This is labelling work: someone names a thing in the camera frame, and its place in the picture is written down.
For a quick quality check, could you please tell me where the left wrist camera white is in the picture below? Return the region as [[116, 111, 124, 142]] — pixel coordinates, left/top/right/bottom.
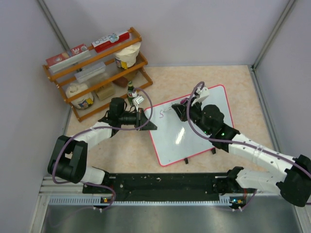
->
[[132, 91, 145, 109]]

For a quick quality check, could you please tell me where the grey cable duct rail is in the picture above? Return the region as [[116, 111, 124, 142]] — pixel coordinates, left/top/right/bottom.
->
[[49, 196, 232, 206]]

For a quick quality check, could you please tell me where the orange wooden shelf rack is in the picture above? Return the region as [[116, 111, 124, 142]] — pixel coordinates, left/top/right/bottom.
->
[[43, 27, 153, 122]]

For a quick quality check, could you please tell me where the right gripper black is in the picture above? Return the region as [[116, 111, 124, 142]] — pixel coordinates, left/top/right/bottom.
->
[[173, 97, 212, 136]]

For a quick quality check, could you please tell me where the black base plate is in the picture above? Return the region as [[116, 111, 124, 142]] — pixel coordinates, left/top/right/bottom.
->
[[82, 172, 243, 201]]

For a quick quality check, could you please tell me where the brown cardboard packet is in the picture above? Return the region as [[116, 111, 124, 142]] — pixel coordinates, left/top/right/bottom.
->
[[95, 84, 115, 100]]

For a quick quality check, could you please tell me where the marker pen with magenta cap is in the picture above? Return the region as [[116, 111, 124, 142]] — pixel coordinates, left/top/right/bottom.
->
[[163, 98, 188, 112]]

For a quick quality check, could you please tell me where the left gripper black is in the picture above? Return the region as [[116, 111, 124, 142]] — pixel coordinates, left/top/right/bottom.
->
[[119, 108, 156, 131]]

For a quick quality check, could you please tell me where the red silver foil box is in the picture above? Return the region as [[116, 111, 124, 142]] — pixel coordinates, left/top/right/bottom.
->
[[46, 44, 91, 73]]

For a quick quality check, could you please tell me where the green glass bottle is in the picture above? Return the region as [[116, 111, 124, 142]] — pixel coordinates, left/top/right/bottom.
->
[[127, 81, 137, 106]]

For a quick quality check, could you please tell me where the whiteboard with pink frame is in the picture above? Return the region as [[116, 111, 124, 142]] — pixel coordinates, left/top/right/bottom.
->
[[144, 84, 234, 167]]

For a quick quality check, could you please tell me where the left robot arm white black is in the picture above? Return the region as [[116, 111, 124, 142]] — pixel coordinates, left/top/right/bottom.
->
[[48, 98, 157, 193]]

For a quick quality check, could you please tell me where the clear plastic box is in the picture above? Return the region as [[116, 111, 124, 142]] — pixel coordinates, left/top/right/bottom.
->
[[75, 62, 106, 83]]

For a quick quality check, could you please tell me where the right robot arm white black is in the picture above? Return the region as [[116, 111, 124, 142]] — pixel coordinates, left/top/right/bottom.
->
[[172, 103, 311, 207]]

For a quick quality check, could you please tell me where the red white long box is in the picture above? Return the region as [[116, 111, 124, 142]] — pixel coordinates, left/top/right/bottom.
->
[[92, 31, 130, 53]]

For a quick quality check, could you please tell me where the white paper bag upper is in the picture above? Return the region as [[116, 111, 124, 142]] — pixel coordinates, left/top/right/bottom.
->
[[114, 42, 141, 69]]

